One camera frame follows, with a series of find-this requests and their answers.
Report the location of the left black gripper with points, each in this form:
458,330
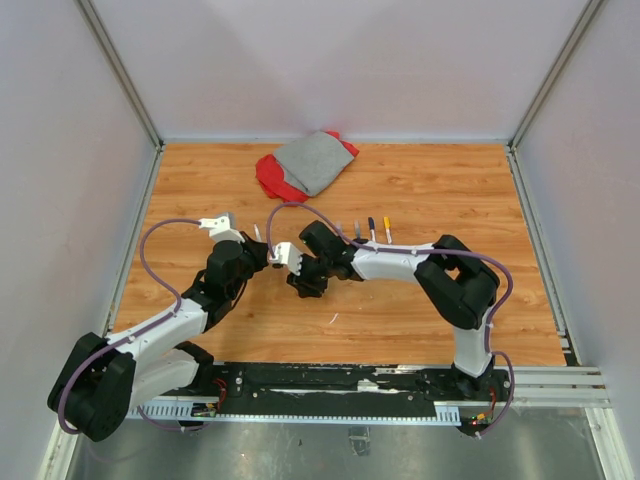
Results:
257,250

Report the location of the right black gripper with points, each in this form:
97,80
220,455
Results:
304,286

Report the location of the white pen yellow end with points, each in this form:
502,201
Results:
387,230

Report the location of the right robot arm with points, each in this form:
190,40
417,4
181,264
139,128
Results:
460,286

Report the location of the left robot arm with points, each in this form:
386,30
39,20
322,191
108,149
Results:
104,378

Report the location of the grey folded cloth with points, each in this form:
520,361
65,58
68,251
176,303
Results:
311,164

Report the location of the red cloth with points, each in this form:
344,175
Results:
271,177

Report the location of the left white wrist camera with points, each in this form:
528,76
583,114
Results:
221,228

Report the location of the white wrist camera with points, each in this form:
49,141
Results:
286,254
221,228

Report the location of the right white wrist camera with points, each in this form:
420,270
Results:
286,254

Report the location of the grey cable duct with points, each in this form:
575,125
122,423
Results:
192,411

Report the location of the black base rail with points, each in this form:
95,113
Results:
344,386

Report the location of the aluminium frame rail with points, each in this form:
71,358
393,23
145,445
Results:
560,387

